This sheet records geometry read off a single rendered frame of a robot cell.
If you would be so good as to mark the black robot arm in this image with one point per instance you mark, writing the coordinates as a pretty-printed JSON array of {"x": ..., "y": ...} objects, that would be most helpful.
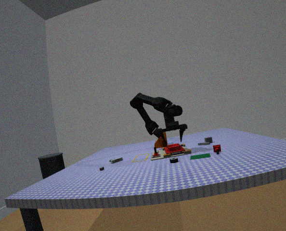
[{"x": 159, "y": 103}]

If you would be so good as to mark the green flat square patch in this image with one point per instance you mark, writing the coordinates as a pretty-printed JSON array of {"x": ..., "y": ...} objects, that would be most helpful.
[{"x": 199, "y": 156}]

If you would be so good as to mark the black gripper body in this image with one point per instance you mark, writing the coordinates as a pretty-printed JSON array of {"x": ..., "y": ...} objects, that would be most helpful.
[{"x": 160, "y": 131}]

